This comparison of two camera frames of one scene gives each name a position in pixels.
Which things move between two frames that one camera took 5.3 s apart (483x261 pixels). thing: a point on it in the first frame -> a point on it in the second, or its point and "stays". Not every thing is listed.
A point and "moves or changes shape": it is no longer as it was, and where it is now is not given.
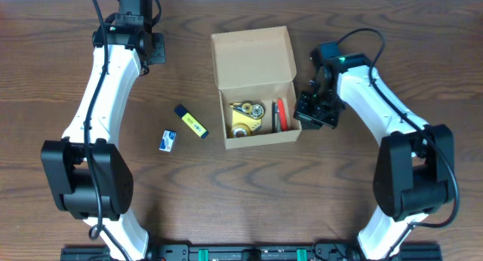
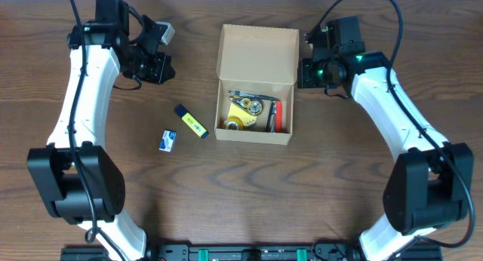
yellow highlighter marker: x=191 y=121 stays
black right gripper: x=315 y=118 -> x=306 y=75
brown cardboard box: x=256 y=65 moves or changes shape
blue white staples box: x=167 y=140 stays
